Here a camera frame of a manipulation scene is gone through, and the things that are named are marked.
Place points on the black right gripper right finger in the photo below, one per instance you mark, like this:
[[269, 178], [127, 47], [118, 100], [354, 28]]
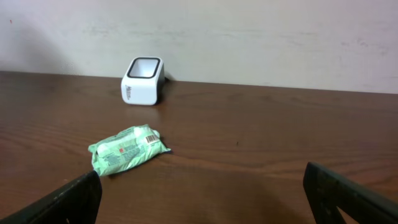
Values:
[[328, 192]]

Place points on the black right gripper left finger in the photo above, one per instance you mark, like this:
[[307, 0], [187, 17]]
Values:
[[76, 202]]

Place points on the green wet wipes pack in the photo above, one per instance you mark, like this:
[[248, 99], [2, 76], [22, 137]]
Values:
[[126, 150]]

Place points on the white barcode scanner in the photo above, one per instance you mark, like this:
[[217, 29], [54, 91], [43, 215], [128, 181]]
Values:
[[142, 83]]

